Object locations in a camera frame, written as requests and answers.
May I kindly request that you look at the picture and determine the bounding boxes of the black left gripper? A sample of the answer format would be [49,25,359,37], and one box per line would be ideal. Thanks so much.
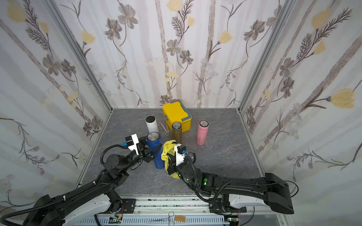
[121,136,159,174]

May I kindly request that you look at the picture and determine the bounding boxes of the blue thermos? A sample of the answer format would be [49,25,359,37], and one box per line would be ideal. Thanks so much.
[146,132,165,170]

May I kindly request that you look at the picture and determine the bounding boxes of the yellow grey cleaning cloth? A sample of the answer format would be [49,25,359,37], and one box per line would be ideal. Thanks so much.
[161,140,181,179]

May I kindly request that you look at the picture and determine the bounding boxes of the white thermos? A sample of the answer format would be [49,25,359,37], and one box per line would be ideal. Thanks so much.
[145,115,159,133]

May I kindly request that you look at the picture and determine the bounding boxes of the gold thermos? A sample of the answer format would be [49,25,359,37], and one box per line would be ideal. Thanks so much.
[172,122,183,144]

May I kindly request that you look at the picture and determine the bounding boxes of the pink thermos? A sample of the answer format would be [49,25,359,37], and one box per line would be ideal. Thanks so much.
[196,120,209,146]

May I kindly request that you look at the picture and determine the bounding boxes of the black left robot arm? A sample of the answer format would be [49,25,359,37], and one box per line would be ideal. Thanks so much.
[1,143,161,226]

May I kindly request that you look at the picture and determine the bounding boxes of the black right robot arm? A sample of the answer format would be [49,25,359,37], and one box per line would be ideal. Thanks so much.
[166,154,295,214]

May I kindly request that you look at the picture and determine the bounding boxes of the yellow storage box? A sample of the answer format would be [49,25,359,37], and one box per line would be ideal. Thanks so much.
[162,101,192,132]

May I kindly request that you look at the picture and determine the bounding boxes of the brown cardboard tag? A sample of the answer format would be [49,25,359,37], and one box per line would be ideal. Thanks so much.
[174,215,186,223]

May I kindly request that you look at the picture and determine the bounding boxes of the metal scissors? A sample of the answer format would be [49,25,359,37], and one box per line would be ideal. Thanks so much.
[150,211,175,226]

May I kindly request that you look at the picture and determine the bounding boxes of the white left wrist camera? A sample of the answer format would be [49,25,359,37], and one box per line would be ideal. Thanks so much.
[122,134,139,155]

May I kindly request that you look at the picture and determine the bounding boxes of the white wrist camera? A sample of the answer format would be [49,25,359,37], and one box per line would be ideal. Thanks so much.
[122,134,139,155]
[174,144,187,166]

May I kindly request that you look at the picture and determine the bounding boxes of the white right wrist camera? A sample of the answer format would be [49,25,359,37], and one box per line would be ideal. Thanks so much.
[174,144,187,166]

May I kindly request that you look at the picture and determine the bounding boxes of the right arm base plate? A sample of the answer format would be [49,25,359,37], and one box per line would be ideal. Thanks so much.
[209,195,247,216]

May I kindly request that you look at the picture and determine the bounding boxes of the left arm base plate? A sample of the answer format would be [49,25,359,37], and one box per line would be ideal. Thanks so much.
[112,199,136,215]

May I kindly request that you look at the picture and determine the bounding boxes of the white slotted cable duct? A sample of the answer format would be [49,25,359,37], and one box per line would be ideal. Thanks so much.
[70,216,230,226]

